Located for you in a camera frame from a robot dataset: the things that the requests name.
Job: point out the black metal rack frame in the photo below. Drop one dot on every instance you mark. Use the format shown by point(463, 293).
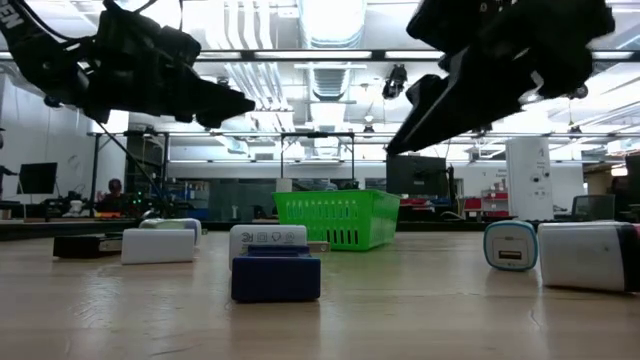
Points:
point(320, 134)

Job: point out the cluttered work desk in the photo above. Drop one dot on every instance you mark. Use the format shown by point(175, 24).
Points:
point(50, 212)

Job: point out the shelf with red bins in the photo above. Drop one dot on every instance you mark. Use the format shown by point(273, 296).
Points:
point(485, 202)

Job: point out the grey office chair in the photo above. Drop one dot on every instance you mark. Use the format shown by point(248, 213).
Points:
point(594, 207)

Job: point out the teal white usb charger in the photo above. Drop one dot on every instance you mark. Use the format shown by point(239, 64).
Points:
point(510, 247)

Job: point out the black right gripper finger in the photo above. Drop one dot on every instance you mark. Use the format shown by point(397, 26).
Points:
point(475, 100)
point(425, 91)

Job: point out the white rectangular usb charger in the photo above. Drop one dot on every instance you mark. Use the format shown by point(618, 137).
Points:
point(267, 237)
point(157, 246)

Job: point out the small white usb charger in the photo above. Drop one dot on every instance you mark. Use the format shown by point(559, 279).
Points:
point(580, 255)

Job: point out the green white usb charger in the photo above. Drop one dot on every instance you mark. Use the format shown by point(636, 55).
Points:
point(162, 224)

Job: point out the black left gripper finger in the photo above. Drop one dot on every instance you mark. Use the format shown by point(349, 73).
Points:
point(210, 120)
point(215, 97)

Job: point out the black flat adapter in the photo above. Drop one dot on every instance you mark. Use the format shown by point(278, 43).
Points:
point(85, 247)

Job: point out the black ceiling spotlight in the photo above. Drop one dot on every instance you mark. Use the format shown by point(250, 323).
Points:
point(483, 129)
point(578, 92)
point(223, 81)
point(395, 81)

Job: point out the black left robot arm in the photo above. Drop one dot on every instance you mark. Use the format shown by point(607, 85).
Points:
point(30, 55)

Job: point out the green plastic basket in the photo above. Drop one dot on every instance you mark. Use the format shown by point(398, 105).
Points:
point(340, 220)

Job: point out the white cylindrical column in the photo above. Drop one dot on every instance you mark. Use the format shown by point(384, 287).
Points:
point(529, 180)

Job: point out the black overhead beam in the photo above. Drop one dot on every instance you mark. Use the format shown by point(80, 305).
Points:
point(325, 55)

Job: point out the black monitor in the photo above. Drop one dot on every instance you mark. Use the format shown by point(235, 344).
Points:
point(415, 176)
point(37, 178)

